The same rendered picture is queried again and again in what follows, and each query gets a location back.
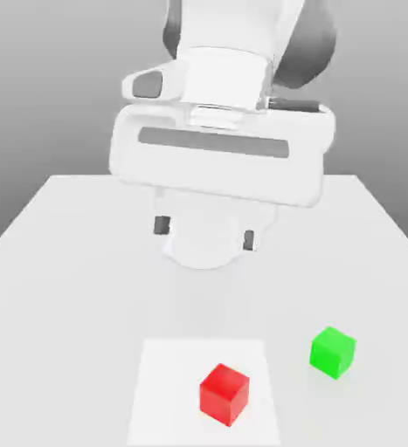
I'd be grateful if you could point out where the small green cube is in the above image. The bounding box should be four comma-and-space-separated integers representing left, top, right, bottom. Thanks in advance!
308, 326, 357, 381

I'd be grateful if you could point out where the small red cube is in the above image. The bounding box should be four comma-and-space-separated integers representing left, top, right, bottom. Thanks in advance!
198, 362, 251, 428

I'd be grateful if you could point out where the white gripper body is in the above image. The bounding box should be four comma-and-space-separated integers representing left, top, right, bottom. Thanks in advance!
107, 104, 336, 209

